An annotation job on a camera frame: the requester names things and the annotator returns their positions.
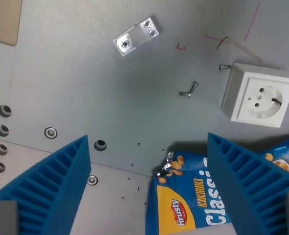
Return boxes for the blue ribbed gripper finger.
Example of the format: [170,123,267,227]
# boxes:
[0,135,92,235]
[207,132,289,235]

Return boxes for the blue Hrusty peanut snack bag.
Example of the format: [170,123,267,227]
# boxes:
[145,137,289,235]

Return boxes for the white electrical socket box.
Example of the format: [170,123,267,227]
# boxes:
[220,62,289,129]

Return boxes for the bent metal allen key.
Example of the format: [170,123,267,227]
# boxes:
[217,36,264,63]

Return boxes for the aluminium angle bracket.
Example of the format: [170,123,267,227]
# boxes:
[112,16,162,57]

